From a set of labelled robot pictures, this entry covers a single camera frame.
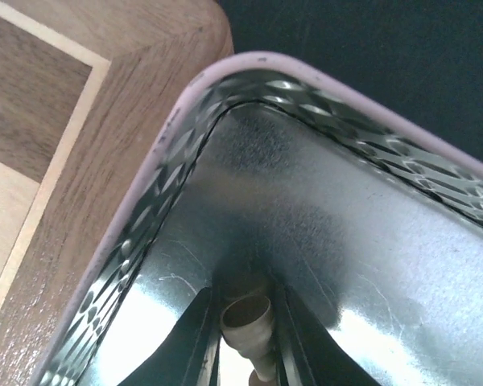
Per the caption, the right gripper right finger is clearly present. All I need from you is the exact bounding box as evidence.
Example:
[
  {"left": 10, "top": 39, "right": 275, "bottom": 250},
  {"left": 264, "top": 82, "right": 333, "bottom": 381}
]
[{"left": 272, "top": 284, "right": 378, "bottom": 386}]

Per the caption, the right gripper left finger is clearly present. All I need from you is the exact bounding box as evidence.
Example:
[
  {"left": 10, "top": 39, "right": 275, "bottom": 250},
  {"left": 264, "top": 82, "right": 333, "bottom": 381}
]
[{"left": 120, "top": 287, "right": 221, "bottom": 386}]

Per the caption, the pink plastic basket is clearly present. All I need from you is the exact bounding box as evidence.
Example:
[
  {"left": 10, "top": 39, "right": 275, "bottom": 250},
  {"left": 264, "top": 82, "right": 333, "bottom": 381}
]
[{"left": 30, "top": 52, "right": 483, "bottom": 385}]

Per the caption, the wooden chessboard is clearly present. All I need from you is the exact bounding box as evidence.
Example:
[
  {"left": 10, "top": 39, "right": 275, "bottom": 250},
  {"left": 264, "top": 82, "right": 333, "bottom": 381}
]
[{"left": 0, "top": 1, "right": 233, "bottom": 385}]

